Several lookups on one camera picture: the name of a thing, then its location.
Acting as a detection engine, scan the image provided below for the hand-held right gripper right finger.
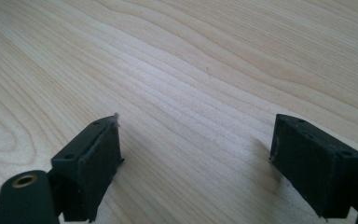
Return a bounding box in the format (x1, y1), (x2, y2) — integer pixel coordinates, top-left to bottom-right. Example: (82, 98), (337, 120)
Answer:
(268, 113), (358, 219)

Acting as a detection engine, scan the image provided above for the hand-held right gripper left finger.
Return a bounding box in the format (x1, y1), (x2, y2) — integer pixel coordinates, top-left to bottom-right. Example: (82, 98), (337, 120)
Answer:
(50, 113), (126, 223)

